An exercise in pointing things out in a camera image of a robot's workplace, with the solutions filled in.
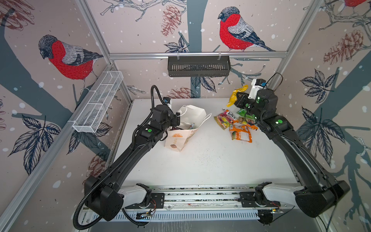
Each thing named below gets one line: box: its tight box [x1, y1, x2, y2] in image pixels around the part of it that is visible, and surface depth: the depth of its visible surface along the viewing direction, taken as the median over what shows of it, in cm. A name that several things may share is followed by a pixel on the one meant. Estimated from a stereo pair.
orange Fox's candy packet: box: [228, 124, 253, 143], surface depth 98 cm
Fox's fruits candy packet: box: [214, 109, 239, 131], surface depth 106 cm
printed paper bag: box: [164, 104, 213, 153], surface depth 85 cm
